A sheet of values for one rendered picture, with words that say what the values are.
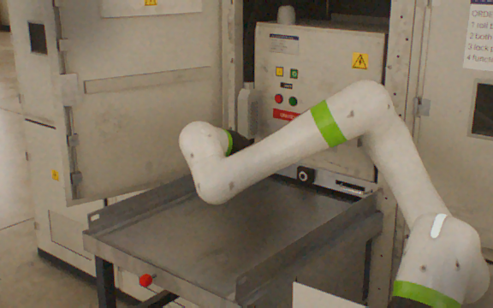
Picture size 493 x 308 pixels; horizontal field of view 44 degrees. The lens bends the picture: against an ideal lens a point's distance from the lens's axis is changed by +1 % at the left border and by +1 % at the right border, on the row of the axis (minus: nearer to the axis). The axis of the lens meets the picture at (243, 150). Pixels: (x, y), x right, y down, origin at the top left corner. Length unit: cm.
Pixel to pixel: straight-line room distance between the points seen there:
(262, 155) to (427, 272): 51
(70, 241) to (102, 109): 138
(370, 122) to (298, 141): 18
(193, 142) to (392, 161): 50
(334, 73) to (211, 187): 65
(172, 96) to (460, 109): 95
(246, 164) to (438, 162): 58
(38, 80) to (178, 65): 115
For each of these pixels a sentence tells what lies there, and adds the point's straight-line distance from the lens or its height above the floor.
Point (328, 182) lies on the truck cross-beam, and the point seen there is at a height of 88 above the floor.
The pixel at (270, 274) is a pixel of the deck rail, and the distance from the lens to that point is 154.
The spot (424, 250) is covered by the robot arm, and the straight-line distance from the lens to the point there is 123.
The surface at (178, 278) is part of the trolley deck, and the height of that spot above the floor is 84.
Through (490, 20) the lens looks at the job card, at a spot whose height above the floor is 146.
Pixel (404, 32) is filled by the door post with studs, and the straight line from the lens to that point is 179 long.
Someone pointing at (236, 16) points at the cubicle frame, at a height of 141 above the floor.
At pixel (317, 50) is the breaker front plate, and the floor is 132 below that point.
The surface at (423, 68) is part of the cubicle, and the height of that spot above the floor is 132.
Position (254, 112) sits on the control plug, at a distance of 209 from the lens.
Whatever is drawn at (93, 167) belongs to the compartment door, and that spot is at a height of 95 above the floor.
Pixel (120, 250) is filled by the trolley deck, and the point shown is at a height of 85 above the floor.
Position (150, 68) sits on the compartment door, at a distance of 206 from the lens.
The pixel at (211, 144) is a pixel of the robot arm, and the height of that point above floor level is 115.
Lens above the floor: 163
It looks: 19 degrees down
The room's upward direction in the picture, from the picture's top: straight up
